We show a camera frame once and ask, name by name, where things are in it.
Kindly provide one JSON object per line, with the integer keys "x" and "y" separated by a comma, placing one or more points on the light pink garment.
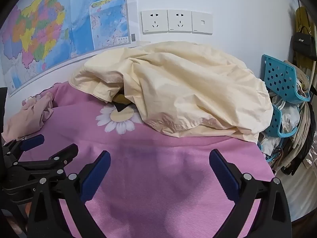
{"x": 27, "y": 119}

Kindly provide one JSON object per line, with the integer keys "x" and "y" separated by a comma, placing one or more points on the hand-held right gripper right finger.
{"x": 224, "y": 176}

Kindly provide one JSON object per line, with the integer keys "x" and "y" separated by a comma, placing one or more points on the black handbag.
{"x": 304, "y": 43}

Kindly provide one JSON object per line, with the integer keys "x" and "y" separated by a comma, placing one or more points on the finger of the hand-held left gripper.
{"x": 32, "y": 141}
{"x": 65, "y": 153}

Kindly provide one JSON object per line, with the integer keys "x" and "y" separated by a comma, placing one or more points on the white plastic bags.
{"x": 288, "y": 114}

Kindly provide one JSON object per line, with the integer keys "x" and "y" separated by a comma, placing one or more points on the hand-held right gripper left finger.
{"x": 96, "y": 176}

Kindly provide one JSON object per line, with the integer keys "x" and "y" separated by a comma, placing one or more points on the cream yellow jacket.
{"x": 183, "y": 86}

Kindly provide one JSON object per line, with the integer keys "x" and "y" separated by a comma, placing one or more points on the white wall socket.
{"x": 154, "y": 21}
{"x": 179, "y": 21}

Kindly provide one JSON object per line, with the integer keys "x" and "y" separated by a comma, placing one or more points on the olive green garment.
{"x": 121, "y": 98}

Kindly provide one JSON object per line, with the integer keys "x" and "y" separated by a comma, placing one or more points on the colourful wall map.
{"x": 59, "y": 27}

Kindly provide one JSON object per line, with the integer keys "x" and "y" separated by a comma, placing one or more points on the black flat panel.
{"x": 3, "y": 111}

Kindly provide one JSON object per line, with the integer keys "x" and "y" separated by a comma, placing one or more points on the pink daisy print blanket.
{"x": 153, "y": 173}

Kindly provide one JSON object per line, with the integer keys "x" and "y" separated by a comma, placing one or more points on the blue perforated plastic rack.
{"x": 281, "y": 76}

